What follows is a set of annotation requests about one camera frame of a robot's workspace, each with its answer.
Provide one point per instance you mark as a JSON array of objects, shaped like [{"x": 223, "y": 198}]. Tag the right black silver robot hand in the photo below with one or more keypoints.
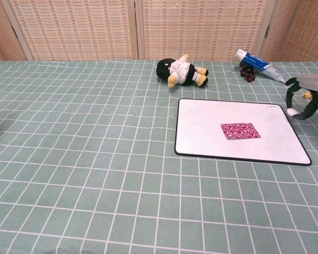
[{"x": 316, "y": 83}]

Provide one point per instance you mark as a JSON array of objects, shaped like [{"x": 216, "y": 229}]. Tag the small white round cap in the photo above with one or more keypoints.
[{"x": 292, "y": 112}]

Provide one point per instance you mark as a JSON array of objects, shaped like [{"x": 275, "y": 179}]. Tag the red patterned cloth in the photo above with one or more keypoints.
[{"x": 240, "y": 131}]

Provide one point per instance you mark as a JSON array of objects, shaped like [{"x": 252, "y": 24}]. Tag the yellow rubber chicken toy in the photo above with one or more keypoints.
[{"x": 307, "y": 94}]

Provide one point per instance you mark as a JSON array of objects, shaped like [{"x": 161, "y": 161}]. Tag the woven bamboo screen panel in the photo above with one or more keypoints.
[
  {"x": 307, "y": 31},
  {"x": 0, "y": 34},
  {"x": 201, "y": 29},
  {"x": 74, "y": 29}
]

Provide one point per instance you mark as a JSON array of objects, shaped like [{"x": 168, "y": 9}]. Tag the blue white toothpaste tube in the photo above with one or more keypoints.
[{"x": 257, "y": 64}]

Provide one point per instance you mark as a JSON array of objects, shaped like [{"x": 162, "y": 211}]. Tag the dark red grape bunch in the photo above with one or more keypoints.
[{"x": 247, "y": 74}]

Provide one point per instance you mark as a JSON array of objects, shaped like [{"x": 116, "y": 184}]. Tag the small metal screen hinge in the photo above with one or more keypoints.
[{"x": 267, "y": 31}]

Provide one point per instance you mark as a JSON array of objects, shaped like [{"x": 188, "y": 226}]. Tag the white board with black rim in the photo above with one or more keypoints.
[{"x": 206, "y": 143}]

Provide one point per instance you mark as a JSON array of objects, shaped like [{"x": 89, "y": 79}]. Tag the black white plush doll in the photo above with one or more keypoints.
[{"x": 180, "y": 71}]

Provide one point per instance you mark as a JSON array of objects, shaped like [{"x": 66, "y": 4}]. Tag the green checked tablecloth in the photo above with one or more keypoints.
[{"x": 95, "y": 158}]

